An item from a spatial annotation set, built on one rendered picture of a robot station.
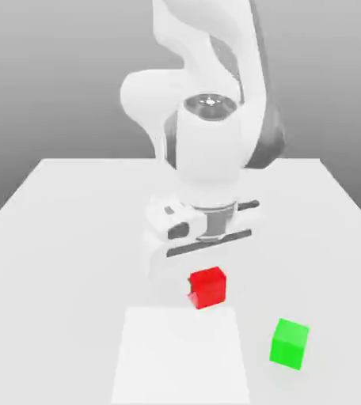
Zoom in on small green cube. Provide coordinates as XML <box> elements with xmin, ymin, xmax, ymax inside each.
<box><xmin>268</xmin><ymin>317</ymin><xmax>310</xmax><ymax>371</ymax></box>

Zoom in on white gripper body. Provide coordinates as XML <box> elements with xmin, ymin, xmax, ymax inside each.
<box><xmin>142</xmin><ymin>212</ymin><xmax>267</xmax><ymax>281</ymax></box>

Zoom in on small red cube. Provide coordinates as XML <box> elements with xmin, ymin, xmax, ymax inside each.
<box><xmin>187</xmin><ymin>266</ymin><xmax>228</xmax><ymax>311</ymax></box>

